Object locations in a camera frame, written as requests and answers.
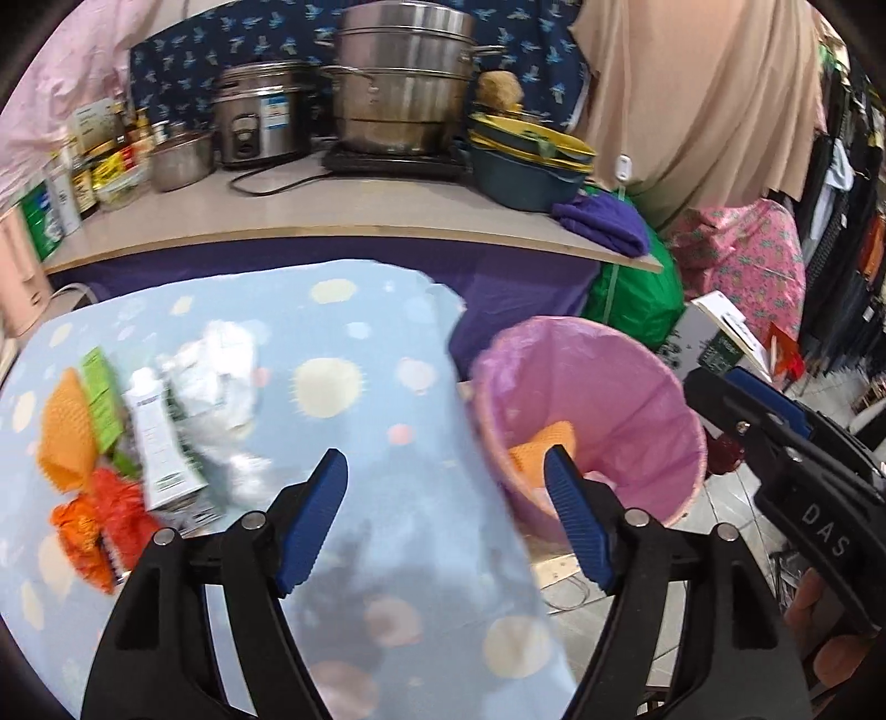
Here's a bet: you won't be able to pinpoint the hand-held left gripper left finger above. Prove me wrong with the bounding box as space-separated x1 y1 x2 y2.
86 449 351 720

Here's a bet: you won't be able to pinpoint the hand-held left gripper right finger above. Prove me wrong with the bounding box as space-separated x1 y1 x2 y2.
543 446 812 720

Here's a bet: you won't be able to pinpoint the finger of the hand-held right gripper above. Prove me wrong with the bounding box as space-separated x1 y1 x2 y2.
684 368 771 454
727 367 814 444

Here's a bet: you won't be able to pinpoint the orange foam fruit net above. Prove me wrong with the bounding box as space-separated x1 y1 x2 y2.
508 421 577 489
38 367 98 494

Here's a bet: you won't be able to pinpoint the pink lined trash bin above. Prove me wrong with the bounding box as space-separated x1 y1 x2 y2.
471 315 708 544

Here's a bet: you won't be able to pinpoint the clear plastic wrapper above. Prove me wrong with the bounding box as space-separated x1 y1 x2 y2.
156 353 274 513

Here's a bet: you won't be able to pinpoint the white green tube box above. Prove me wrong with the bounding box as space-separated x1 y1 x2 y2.
123 367 223 527

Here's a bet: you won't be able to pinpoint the white tissue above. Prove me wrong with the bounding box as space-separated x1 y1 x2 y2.
197 320 260 389

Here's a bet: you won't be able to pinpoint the orange snack packet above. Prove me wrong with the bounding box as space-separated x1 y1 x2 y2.
50 467 143 596

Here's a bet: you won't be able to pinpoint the green cardboard box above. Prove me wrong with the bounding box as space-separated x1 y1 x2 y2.
81 348 124 448

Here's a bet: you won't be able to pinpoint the person's right hand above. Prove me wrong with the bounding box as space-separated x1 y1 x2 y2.
787 571 882 693

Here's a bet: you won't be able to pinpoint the orange red packet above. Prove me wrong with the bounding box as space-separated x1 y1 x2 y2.
768 322 805 378

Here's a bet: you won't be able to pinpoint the white printed carton box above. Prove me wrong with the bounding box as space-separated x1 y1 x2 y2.
657 291 776 378

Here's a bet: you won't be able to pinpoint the green plastic bag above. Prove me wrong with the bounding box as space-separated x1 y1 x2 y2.
585 187 686 351

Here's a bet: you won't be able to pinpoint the pink floral cloth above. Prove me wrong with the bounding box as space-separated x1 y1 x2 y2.
668 197 807 361

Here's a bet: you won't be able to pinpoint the hanging clothes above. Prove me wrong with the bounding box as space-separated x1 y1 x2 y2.
796 42 886 389

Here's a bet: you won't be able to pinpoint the light blue dotted blanket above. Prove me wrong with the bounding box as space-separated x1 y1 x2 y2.
0 259 583 720

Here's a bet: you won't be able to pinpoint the purple folded cloth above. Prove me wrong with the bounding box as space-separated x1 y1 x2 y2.
552 192 652 256

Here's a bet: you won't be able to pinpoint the purple table skirt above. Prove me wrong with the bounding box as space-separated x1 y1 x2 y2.
69 235 603 333

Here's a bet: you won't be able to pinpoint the dark teal basin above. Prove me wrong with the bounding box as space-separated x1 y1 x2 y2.
471 145 589 212

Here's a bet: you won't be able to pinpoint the beige curtain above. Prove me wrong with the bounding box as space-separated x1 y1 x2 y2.
571 0 832 229

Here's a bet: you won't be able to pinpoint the yellow rimmed teal pan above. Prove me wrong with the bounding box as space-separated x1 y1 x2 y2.
467 111 596 174

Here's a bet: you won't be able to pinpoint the black induction cooker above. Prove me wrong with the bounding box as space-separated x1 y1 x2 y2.
322 142 472 182

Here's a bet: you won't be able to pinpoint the pink electric kettle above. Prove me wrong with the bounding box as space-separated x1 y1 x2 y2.
0 204 53 337

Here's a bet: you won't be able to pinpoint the clear food container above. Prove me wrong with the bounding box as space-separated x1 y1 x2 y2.
97 169 152 212

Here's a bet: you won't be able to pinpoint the small steel pot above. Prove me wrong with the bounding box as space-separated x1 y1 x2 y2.
148 128 215 193

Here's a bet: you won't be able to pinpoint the brown loofah sponge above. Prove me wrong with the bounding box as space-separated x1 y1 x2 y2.
476 69 523 115

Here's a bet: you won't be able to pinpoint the dark sauce bottle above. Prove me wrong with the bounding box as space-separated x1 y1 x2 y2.
69 162 98 221

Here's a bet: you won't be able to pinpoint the white bottle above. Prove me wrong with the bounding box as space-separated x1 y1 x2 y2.
47 148 83 238

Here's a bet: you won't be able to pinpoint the silver rice cooker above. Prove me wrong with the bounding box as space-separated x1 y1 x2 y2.
211 62 320 167

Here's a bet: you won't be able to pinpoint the stainless steel steamer pot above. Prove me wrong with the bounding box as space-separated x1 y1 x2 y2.
322 0 509 157

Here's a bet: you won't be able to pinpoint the navy printed cloth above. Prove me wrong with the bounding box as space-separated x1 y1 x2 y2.
128 0 589 132

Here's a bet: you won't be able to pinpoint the pale pink cloth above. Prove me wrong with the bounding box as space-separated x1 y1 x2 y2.
0 0 160 209

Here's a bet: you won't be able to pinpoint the black power cable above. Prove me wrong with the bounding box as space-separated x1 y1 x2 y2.
230 166 333 198

